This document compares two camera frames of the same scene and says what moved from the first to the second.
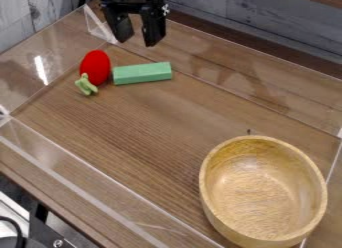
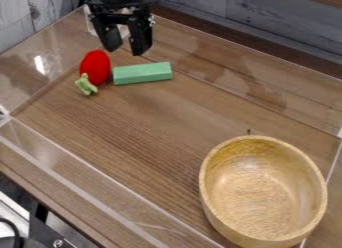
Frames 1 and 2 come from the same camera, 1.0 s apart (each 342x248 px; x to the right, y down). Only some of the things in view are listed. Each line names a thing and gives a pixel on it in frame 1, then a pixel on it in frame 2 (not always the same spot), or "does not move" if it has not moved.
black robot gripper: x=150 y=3 to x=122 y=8
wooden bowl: x=262 y=191 does not move
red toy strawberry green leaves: x=95 y=71 does not move
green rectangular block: x=142 y=72 does not move
